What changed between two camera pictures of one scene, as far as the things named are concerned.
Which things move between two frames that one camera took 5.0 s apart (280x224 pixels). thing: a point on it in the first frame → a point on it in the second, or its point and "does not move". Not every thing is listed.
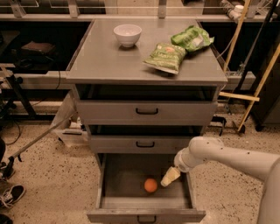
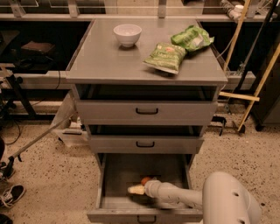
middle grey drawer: [142, 139] does not move
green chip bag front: [167, 57] does not move
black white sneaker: [12, 195] does not move
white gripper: [180, 164] → [152, 187]
